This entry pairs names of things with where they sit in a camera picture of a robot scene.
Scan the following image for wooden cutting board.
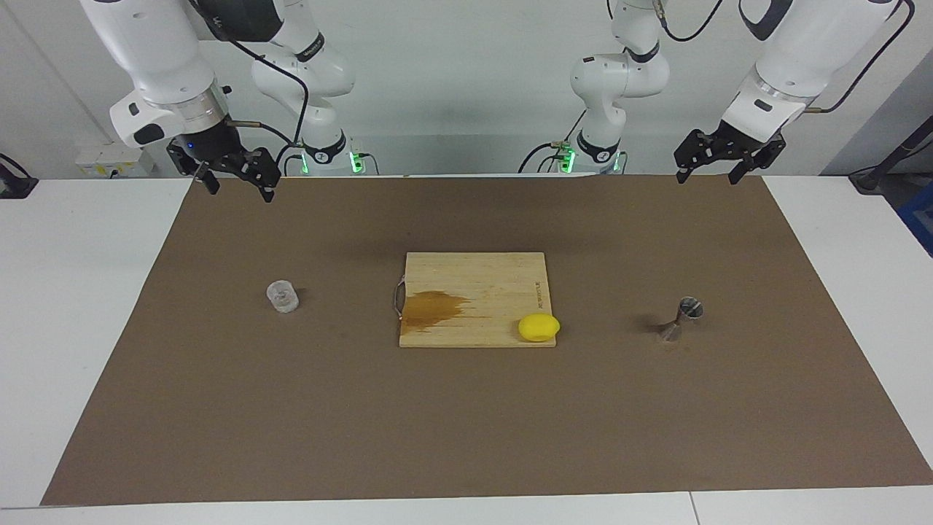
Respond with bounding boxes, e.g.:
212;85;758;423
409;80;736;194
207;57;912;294
394;252;558;349

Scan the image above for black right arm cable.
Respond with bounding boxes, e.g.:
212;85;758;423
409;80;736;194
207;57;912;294
191;0;311;147

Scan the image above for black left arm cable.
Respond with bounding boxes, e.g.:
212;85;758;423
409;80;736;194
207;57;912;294
652;0;916;114

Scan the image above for clear glass cup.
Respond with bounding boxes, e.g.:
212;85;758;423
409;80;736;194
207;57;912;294
265;279;300;314

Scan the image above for yellow lemon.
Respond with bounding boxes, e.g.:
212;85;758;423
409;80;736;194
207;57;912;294
518;313;561;343

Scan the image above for brown table mat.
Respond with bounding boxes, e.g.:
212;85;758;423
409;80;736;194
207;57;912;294
40;174;933;506

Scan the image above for blue bin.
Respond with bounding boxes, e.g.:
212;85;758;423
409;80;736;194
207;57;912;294
897;186;933;256

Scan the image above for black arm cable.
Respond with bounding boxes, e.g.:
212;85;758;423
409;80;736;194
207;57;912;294
652;0;916;114
191;0;311;147

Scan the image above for black stand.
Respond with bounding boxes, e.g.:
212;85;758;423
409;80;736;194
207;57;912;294
0;153;39;199
849;117;933;194

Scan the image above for white socket box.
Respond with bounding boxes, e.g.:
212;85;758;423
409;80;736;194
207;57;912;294
75;142;155;178

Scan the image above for black base cable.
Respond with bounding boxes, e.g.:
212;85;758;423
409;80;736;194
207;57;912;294
519;109;587;174
276;142;305;176

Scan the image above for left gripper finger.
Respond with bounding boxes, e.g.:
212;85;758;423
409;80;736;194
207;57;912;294
729;139;786;185
674;130;722;184

